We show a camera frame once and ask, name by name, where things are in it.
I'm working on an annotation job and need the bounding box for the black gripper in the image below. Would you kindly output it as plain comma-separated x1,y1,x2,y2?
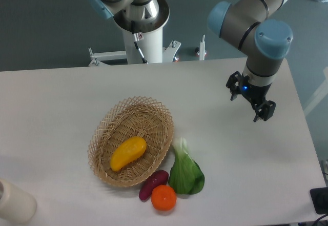
226,71,276,122

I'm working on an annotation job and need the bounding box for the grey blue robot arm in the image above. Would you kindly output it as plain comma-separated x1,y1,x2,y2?
88,0,293,120

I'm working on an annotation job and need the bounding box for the woven wicker basket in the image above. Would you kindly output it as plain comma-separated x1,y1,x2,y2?
88,96,174,187

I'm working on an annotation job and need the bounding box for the yellow mango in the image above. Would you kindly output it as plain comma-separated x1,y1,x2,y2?
110,136,147,172

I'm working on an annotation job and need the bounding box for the green bok choy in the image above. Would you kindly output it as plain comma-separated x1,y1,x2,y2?
168,137,205,195

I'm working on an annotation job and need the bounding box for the purple sweet potato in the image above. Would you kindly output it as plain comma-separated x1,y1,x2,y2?
139,170,169,201

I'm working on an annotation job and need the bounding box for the black device at edge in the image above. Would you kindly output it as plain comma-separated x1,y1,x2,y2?
310,187,327,214

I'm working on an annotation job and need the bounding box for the orange tangerine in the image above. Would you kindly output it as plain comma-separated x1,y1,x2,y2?
151,185,177,211

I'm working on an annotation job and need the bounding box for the cream white cylinder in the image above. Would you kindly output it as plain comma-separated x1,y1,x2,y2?
1,178,37,224

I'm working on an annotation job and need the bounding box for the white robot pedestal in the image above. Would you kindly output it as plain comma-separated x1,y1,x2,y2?
89,0,181,67

